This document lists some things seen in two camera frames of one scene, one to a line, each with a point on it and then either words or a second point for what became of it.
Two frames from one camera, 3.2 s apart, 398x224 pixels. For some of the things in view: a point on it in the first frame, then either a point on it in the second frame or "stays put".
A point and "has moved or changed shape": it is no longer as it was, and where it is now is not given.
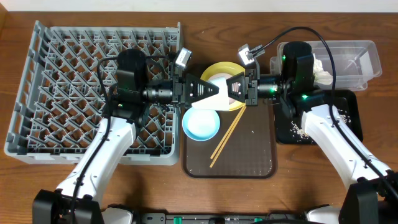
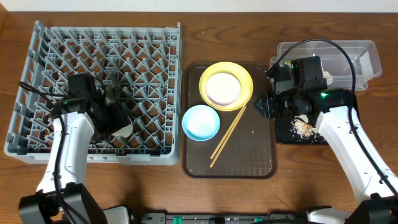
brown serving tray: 251,152 stays put
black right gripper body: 251,90 -> 270,106
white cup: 219,102 has moved or changed shape
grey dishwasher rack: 59,102 stays put
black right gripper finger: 236,85 -> 262,102
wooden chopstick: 226,133 stays put
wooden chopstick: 219,152 stays put
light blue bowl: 201,124 stays put
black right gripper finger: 238,92 -> 265,111
